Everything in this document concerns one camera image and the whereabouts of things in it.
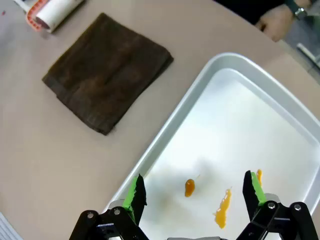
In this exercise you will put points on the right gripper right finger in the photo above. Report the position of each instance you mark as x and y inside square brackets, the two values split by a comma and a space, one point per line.
[252, 197]

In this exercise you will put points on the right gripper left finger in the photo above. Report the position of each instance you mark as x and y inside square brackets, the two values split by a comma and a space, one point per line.
[136, 200]

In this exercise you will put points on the brown towel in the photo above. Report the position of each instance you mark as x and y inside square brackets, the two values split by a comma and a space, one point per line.
[107, 75]

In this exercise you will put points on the person's left hand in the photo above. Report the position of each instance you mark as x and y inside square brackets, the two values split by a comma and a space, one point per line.
[277, 22]

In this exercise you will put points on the small orange sauce smear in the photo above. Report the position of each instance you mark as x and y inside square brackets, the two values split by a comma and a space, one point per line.
[259, 176]

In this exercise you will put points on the long orange sauce streak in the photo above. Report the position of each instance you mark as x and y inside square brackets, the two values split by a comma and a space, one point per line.
[223, 210]

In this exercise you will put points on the round orange sauce blob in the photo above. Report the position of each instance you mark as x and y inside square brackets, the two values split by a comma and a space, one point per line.
[190, 188]

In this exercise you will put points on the silver metal tray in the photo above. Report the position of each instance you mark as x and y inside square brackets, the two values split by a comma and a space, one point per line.
[237, 125]

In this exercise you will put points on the dark wrist watch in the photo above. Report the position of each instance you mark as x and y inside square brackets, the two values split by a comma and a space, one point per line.
[298, 11]

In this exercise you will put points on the aluminium table frame rail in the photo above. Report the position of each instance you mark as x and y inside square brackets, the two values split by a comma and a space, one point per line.
[7, 228]

